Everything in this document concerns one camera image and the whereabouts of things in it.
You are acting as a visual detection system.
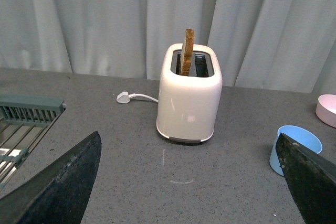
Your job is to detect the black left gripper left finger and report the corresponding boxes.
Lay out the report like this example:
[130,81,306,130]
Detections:
[1,132,102,223]

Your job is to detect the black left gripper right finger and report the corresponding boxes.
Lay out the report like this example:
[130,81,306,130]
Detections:
[276,133,335,223]

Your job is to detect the blue plastic cup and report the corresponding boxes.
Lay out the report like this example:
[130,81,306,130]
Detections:
[270,125,325,185]

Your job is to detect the pink plastic bowl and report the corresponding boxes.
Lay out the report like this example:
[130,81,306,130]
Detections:
[316,94,336,127]

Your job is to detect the green metal dish rack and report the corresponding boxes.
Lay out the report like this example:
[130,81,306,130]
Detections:
[1,94,65,189]

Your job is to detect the white power plug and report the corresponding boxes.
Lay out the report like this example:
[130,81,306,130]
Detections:
[116,91,130,104]

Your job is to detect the grey pleated curtain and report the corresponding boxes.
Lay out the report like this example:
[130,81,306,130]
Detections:
[1,0,335,94]

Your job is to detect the white two-slot toaster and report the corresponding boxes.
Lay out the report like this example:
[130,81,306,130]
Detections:
[156,44,223,143]

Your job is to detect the brown toast slice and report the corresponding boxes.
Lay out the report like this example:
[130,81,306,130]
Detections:
[180,29,195,76]

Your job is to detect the white power cable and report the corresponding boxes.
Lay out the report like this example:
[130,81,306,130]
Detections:
[128,93,159,103]

